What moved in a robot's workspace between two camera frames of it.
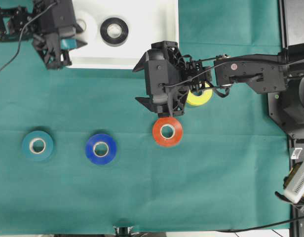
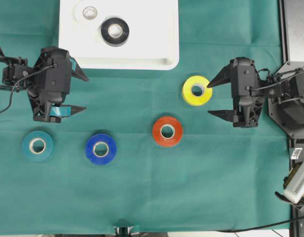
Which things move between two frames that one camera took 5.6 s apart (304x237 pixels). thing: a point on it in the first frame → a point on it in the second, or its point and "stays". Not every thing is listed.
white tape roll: (83, 22) → (88, 12)
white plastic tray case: (118, 32) stays
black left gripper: (57, 21) → (54, 68)
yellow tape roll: (199, 99) stays
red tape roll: (167, 131) stays
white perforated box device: (298, 184) stays
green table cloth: (75, 149) stays
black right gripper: (169, 77) → (247, 91)
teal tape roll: (37, 145) stays
